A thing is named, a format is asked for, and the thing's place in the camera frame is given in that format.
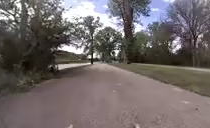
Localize wood of trees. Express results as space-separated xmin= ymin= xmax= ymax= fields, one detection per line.
xmin=126 ymin=20 xmax=210 ymax=70

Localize thin dark-trunked tree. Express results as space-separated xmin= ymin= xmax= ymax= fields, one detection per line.
xmin=76 ymin=15 xmax=103 ymax=65

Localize dense green bushes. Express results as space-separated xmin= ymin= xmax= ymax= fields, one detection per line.
xmin=0 ymin=0 xmax=77 ymax=98

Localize round green tree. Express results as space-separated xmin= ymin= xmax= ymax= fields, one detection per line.
xmin=94 ymin=26 xmax=124 ymax=64

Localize grass field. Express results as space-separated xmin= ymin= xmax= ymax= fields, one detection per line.
xmin=111 ymin=62 xmax=210 ymax=100

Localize bare branchy tree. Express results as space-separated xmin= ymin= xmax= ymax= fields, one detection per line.
xmin=166 ymin=0 xmax=210 ymax=68

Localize pale concrete road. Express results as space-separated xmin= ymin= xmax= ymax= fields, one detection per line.
xmin=55 ymin=62 xmax=93 ymax=72

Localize grey-brown asphalt path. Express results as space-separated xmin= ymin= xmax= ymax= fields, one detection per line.
xmin=0 ymin=62 xmax=210 ymax=128

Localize tall thick-trunked tree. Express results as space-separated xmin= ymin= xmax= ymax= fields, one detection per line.
xmin=106 ymin=0 xmax=153 ymax=64

